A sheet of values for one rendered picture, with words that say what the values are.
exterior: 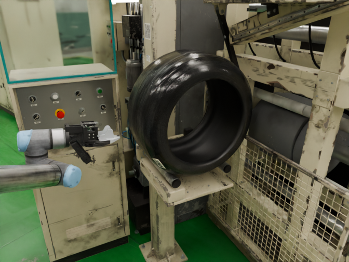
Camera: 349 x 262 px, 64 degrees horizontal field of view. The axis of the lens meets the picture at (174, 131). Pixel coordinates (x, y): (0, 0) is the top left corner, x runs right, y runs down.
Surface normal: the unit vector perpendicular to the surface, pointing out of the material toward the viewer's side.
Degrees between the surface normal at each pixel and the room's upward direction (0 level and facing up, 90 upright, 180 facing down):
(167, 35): 90
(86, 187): 90
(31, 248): 0
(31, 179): 85
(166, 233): 90
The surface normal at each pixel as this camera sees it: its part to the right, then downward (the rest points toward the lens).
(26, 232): 0.00, -0.91
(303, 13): -0.89, 0.18
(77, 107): 0.45, 0.37
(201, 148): -0.36, -0.76
